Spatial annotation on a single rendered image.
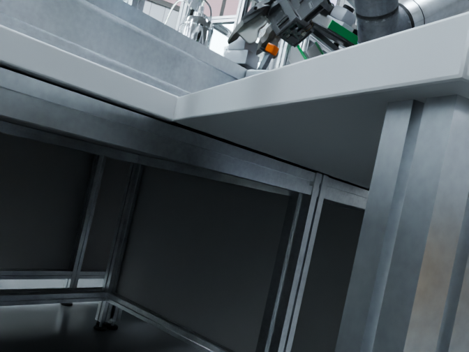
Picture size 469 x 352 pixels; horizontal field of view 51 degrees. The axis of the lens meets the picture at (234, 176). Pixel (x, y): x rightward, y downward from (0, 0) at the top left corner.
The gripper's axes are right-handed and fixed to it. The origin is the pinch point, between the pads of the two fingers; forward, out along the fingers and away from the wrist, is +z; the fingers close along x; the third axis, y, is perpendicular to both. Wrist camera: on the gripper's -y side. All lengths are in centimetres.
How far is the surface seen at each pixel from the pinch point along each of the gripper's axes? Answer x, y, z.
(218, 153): -27.9, 36.3, -1.3
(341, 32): 24.7, -3.3, -14.5
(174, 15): 234, -295, 146
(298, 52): 21.8, -5.1, -3.7
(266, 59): -0.7, 7.9, -3.7
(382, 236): -55, 64, -24
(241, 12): 18.8, -25.4, 3.9
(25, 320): 43, -5, 167
